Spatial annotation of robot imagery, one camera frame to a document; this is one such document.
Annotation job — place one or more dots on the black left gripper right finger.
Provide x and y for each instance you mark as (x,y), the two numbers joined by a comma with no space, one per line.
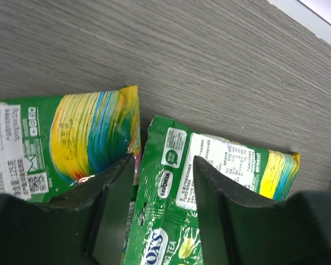
(238,226)

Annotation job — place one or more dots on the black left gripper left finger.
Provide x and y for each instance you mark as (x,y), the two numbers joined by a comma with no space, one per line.
(85,225)

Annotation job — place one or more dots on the green snack packet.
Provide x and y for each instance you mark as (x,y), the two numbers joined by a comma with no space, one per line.
(51,144)
(165,228)

